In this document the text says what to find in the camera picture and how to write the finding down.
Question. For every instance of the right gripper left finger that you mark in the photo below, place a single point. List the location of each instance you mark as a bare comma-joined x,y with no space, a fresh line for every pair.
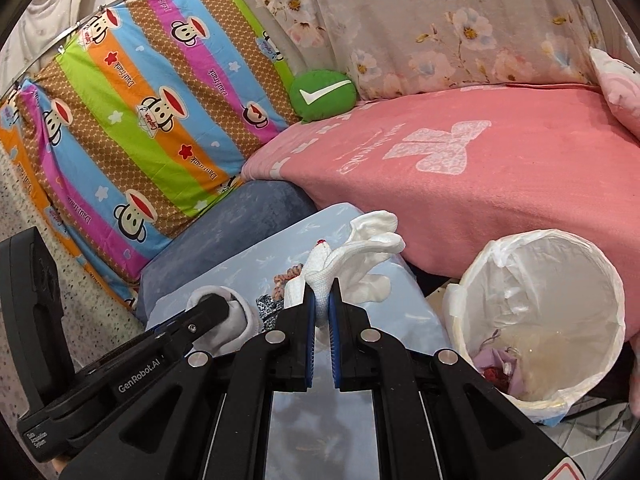
290,339

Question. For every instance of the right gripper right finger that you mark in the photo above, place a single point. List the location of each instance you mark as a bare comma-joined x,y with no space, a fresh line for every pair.
356,346

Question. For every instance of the white tissue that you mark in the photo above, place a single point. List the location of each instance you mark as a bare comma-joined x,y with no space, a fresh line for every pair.
243,322

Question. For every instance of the trash inside bin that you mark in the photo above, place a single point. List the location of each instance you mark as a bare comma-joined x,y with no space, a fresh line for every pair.
500,367

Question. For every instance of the white bag-lined trash bin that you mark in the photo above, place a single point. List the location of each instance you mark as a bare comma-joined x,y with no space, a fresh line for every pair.
554,302

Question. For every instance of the black white hair scrunchie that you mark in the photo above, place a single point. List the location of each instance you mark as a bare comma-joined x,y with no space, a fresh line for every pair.
269,309

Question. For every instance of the brown hair scrunchie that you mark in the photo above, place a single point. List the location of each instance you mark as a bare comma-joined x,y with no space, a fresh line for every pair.
280,281

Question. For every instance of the light blue patterned pillow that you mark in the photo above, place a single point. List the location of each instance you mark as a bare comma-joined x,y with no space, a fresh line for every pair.
322,433

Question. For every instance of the dark blue velvet cushion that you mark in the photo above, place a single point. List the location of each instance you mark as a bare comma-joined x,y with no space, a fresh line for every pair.
251,213

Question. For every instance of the pink bed blanket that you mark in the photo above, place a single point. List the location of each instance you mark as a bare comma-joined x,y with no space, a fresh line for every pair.
460,168

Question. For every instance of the green checkmark cushion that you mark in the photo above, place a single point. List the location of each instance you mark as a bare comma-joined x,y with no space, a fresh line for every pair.
321,94

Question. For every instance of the colourful monkey striped pillow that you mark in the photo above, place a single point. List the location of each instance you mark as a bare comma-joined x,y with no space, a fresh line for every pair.
142,123

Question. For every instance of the floral grey quilt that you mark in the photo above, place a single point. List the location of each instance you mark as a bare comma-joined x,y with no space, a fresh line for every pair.
392,48

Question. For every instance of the pink floral pillow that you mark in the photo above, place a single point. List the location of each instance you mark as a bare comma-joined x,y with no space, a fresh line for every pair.
620,86

